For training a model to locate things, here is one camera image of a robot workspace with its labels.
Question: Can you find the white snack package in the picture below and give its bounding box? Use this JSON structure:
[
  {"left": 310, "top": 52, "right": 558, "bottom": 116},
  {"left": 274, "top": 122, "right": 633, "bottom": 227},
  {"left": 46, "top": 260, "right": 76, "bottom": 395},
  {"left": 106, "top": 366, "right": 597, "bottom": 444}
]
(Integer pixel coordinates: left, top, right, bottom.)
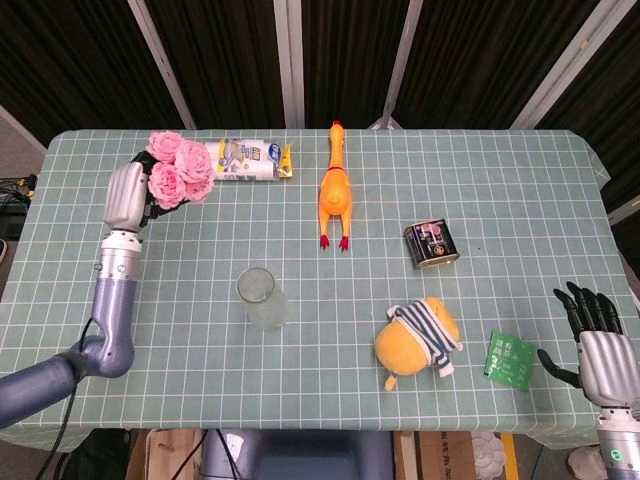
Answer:
[{"left": 203, "top": 138, "right": 294, "bottom": 183}]

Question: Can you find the white shoe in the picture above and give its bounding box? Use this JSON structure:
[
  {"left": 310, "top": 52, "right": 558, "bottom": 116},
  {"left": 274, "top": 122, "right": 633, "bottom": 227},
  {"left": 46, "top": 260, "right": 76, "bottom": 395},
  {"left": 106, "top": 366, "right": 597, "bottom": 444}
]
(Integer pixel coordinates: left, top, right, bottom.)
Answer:
[{"left": 567, "top": 446, "right": 604, "bottom": 479}]

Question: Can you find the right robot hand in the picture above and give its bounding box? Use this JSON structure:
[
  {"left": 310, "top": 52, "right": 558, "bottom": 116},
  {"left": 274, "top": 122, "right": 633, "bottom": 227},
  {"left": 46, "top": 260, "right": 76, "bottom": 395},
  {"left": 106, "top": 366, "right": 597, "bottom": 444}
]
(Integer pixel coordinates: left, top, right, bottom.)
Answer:
[{"left": 536, "top": 281, "right": 640, "bottom": 409}]

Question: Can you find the clear glass cup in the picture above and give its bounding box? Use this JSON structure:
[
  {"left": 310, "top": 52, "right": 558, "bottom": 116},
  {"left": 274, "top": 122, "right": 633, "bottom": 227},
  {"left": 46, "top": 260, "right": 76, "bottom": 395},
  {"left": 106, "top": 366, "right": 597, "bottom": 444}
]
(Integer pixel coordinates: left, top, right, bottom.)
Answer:
[{"left": 236, "top": 266, "right": 292, "bottom": 332}]

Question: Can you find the pink artificial rose bouquet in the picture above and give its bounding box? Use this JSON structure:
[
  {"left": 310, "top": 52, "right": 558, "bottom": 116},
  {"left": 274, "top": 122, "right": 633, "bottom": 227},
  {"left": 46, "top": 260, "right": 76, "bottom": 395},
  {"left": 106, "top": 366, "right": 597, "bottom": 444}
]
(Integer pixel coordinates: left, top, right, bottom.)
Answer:
[{"left": 146, "top": 130, "right": 217, "bottom": 211}]

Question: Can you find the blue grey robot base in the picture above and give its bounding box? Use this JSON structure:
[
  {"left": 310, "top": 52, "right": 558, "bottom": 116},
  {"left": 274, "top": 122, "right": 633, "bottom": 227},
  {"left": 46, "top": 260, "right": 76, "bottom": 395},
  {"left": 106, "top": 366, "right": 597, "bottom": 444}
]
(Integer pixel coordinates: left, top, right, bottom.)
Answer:
[{"left": 199, "top": 428, "right": 396, "bottom": 480}]

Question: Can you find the green tea packet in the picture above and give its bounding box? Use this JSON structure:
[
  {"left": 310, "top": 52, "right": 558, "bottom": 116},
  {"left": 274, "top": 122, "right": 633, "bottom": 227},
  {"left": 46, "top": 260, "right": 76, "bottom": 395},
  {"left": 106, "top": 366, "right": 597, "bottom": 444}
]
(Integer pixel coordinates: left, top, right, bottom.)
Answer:
[{"left": 482, "top": 329, "right": 537, "bottom": 393}]

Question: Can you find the green checkered tablecloth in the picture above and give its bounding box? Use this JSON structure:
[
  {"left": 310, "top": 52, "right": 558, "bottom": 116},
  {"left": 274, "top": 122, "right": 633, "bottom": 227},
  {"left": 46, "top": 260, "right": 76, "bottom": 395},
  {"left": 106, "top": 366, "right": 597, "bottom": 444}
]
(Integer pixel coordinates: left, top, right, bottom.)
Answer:
[{"left": 0, "top": 128, "right": 640, "bottom": 455}]

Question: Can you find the brown cardboard box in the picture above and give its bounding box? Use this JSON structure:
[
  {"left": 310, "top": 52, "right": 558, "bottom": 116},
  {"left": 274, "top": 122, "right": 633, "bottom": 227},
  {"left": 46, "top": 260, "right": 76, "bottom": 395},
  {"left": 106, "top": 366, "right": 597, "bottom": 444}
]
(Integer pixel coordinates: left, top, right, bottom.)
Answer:
[{"left": 417, "top": 430, "right": 476, "bottom": 480}]

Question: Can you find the yellow striped plush toy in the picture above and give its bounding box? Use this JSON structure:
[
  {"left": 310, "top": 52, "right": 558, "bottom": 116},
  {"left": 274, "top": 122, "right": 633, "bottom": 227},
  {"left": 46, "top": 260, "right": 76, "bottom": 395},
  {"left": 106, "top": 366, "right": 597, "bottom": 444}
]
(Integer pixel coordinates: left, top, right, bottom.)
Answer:
[{"left": 374, "top": 295, "right": 461, "bottom": 393}]

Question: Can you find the wooden board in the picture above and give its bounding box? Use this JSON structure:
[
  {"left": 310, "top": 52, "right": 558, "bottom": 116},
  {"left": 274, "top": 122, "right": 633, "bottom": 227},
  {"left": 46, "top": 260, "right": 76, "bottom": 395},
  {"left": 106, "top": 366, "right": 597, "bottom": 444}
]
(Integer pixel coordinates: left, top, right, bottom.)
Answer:
[{"left": 124, "top": 428, "right": 204, "bottom": 480}]

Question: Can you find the orange rubber chicken toy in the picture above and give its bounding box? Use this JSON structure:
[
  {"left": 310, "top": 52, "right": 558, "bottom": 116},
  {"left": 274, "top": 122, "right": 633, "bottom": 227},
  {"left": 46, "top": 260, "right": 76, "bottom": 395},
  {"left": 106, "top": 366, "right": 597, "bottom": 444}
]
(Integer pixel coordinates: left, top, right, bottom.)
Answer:
[{"left": 318, "top": 120, "right": 354, "bottom": 252}]

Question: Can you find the black cables bundle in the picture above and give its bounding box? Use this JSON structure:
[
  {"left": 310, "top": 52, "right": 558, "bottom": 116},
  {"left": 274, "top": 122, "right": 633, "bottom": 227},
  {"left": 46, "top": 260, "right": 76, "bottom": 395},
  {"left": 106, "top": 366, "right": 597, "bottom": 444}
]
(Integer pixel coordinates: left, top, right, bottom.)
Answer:
[{"left": 0, "top": 173, "right": 39, "bottom": 206}]

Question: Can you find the dark metal tin can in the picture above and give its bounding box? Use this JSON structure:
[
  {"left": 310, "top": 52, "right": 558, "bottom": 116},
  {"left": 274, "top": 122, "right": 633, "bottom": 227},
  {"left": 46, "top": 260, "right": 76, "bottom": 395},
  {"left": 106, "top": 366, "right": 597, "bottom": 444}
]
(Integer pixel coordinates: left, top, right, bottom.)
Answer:
[{"left": 403, "top": 219, "right": 462, "bottom": 271}]

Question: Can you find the pale pink cloth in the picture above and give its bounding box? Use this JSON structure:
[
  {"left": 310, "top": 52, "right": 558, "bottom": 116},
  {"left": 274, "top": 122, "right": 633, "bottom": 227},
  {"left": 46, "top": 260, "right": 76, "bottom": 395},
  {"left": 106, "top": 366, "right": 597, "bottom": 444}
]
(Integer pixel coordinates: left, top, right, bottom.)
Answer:
[{"left": 471, "top": 431, "right": 507, "bottom": 480}]

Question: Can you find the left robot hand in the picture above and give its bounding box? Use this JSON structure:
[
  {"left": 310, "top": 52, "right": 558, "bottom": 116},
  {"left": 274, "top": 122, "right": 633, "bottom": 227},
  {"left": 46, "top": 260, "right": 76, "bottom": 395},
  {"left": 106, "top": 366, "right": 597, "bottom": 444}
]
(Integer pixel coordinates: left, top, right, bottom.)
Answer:
[{"left": 103, "top": 149, "right": 187, "bottom": 235}]

